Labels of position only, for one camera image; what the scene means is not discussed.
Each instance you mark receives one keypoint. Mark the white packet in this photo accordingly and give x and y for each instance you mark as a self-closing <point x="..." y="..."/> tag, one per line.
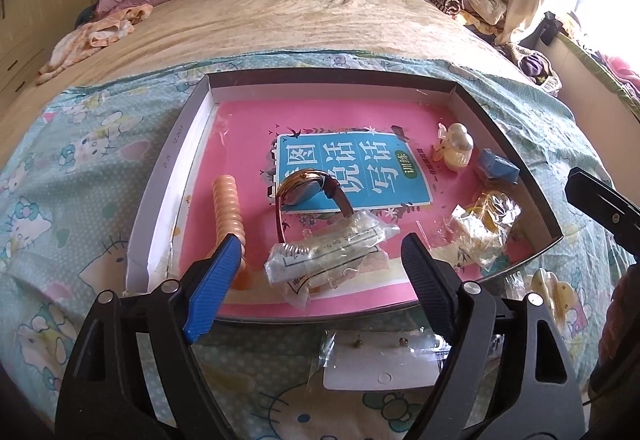
<point x="325" y="252"/>

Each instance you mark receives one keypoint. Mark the black stand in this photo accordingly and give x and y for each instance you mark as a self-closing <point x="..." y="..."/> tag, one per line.
<point x="547" y="28"/>

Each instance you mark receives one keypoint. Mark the yellow trinket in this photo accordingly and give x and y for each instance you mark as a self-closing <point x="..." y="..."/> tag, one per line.
<point x="482" y="230"/>

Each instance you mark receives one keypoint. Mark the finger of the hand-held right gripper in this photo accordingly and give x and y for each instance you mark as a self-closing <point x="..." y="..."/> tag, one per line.
<point x="605" y="205"/>

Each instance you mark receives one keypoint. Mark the beige bedspread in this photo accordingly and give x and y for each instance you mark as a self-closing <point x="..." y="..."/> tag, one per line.
<point x="275" y="20"/>

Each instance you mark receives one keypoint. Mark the cartoon cat printed blanket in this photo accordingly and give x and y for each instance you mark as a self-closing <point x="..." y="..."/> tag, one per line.
<point x="75" y="170"/>

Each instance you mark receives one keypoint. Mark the grey shallow cardboard box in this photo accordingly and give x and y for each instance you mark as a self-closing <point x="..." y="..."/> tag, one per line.
<point x="165" y="200"/>

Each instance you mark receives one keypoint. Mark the person's right forearm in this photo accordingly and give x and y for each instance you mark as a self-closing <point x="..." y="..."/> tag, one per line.
<point x="625" y="320"/>

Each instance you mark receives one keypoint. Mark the pink book with blue label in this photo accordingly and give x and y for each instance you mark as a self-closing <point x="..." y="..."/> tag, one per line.
<point x="240" y="140"/>

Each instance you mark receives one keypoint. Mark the earring card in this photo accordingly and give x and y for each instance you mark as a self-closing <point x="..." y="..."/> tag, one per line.
<point x="370" y="365"/>

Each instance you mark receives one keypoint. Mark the cream flower hair clip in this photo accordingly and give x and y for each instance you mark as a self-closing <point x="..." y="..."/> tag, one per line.
<point x="457" y="150"/>

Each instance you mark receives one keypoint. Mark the small blue box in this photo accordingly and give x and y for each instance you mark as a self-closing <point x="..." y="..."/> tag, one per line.
<point x="497" y="168"/>

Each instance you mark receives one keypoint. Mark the pale pink garment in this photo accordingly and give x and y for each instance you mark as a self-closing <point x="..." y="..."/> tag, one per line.
<point x="105" y="30"/>

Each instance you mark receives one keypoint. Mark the cream claw clip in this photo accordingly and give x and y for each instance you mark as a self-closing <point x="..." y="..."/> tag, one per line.
<point x="555" y="292"/>

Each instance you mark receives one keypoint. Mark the purple clothes heap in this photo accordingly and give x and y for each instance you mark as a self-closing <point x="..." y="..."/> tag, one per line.
<point x="535" y="65"/>

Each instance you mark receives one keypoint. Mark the green edged sill cloth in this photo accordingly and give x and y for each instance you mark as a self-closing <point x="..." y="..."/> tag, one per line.
<point x="610" y="70"/>

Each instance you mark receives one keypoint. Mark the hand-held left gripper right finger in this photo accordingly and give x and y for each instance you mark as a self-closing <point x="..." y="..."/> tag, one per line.
<point x="430" y="290"/>

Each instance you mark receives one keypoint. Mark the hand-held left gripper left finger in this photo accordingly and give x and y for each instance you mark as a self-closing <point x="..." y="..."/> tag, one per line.
<point x="215" y="280"/>

